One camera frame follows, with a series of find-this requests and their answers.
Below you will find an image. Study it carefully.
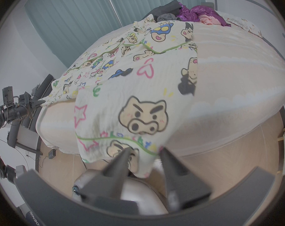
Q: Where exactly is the purple satin garment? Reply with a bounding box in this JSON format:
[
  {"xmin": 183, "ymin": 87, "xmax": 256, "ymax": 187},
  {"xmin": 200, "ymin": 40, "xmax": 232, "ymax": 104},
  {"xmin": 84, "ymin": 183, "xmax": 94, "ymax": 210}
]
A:
[{"xmin": 176, "ymin": 5, "xmax": 232, "ymax": 28}]

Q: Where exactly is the white printed pyjama top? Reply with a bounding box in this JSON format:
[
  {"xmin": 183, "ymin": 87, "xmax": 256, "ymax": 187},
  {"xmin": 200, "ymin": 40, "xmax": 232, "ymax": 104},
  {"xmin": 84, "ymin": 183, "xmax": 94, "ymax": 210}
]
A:
[{"xmin": 38, "ymin": 14, "xmax": 200, "ymax": 179}]

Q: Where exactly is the white printed pillow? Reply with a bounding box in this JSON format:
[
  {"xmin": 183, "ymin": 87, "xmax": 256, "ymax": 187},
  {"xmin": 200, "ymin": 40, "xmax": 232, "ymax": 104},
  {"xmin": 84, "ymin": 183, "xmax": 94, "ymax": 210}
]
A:
[{"xmin": 217, "ymin": 11, "xmax": 263, "ymax": 38}]

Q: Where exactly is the black garment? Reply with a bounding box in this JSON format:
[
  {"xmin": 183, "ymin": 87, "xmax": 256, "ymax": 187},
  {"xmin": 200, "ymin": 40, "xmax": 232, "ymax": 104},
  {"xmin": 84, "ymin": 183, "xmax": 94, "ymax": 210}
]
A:
[{"xmin": 153, "ymin": 0, "xmax": 183, "ymax": 18}]

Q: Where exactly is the pink garment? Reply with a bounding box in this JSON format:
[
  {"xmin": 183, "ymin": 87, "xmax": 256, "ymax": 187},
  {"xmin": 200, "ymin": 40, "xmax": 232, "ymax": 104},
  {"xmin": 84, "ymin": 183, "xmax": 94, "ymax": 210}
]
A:
[{"xmin": 200, "ymin": 17, "xmax": 220, "ymax": 26}]

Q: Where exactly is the grey garment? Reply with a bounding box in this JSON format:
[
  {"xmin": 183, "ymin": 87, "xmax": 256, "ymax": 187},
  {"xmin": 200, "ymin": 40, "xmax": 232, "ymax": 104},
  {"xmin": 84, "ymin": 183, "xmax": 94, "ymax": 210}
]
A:
[{"xmin": 158, "ymin": 13, "xmax": 179, "ymax": 22}]

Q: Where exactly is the black cable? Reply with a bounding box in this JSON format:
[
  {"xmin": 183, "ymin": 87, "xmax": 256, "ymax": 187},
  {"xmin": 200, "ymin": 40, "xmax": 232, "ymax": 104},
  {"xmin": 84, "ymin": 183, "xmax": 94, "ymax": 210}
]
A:
[{"xmin": 35, "ymin": 153, "xmax": 50, "ymax": 170}]

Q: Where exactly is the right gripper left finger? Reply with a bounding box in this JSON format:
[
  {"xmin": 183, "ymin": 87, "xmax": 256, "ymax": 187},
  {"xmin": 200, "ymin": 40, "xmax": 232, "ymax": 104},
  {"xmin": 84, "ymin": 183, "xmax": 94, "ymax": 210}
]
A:
[{"xmin": 79, "ymin": 147, "xmax": 133, "ymax": 201}]

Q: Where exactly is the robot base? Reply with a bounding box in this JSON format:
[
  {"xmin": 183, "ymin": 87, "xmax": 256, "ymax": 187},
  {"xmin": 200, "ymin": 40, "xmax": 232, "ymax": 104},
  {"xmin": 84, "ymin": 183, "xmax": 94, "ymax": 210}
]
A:
[{"xmin": 72, "ymin": 169, "xmax": 169, "ymax": 216}]

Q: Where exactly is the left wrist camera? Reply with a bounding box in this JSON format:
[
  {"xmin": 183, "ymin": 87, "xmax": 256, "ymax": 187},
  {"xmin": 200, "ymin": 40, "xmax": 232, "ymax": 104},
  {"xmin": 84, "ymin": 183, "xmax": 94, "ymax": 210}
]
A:
[{"xmin": 3, "ymin": 87, "xmax": 14, "ymax": 106}]

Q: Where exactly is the bed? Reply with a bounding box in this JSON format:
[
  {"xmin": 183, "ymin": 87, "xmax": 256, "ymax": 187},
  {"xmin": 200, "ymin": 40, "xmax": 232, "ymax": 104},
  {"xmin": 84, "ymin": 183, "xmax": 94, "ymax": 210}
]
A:
[{"xmin": 35, "ymin": 0, "xmax": 285, "ymax": 160}]

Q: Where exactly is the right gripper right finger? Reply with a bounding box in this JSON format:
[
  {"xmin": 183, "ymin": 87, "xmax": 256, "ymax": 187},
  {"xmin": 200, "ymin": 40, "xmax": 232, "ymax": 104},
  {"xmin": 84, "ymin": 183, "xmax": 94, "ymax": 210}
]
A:
[{"xmin": 160, "ymin": 147, "xmax": 213, "ymax": 212}]

